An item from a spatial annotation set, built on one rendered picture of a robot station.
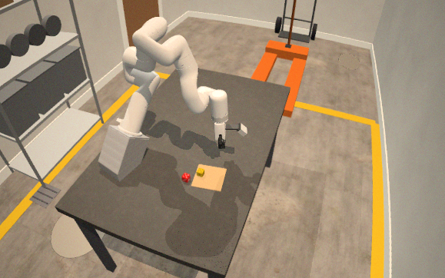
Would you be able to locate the yellow die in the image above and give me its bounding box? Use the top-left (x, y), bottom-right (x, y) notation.
top-left (197, 168), bottom-right (204, 177)

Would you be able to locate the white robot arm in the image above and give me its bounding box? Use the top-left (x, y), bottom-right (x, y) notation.
top-left (116, 17), bottom-right (228, 137)

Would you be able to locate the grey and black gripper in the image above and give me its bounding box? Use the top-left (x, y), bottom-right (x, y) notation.
top-left (212, 120), bottom-right (227, 149)

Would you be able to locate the red die with white pips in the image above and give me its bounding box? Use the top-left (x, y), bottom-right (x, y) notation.
top-left (182, 173), bottom-right (191, 182)

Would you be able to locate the peach flat mat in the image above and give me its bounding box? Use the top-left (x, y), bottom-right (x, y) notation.
top-left (191, 164), bottom-right (227, 191)

